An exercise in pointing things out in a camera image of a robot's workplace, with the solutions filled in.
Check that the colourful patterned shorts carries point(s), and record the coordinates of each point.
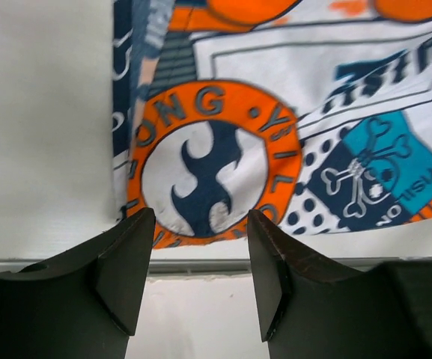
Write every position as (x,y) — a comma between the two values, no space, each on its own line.
(316,113)

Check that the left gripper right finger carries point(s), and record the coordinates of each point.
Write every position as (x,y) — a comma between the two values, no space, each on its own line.
(310,306)

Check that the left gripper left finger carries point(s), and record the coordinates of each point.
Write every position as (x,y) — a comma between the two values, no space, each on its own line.
(82,303)

